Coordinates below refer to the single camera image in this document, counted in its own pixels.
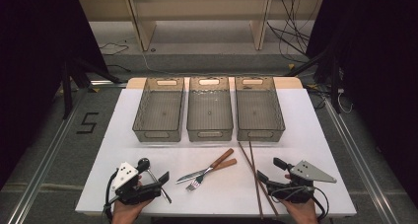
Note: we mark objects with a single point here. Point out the person's right hand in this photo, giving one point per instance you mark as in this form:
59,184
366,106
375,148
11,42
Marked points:
302,213

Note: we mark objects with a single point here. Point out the black metal stand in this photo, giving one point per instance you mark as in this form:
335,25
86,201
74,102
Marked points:
67,95
335,82

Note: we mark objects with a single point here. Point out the light wooden desk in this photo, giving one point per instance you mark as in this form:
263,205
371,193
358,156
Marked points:
144,33

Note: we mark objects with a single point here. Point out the grey translucent plastic bin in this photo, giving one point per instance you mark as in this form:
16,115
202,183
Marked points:
258,112
161,112
209,113

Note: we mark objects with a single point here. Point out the black curtain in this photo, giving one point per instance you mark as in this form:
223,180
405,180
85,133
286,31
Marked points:
29,69
378,69

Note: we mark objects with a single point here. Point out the person's left hand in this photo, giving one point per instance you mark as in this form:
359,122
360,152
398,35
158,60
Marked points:
128,213

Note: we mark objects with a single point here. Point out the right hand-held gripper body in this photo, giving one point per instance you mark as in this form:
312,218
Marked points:
309,174

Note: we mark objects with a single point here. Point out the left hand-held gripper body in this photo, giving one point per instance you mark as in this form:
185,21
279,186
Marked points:
125,178

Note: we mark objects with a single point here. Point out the short aluminium floor rail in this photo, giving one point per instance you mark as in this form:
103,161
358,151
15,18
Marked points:
108,83

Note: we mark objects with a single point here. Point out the brown wooden chopstick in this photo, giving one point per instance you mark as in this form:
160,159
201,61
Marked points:
250,151
244,155

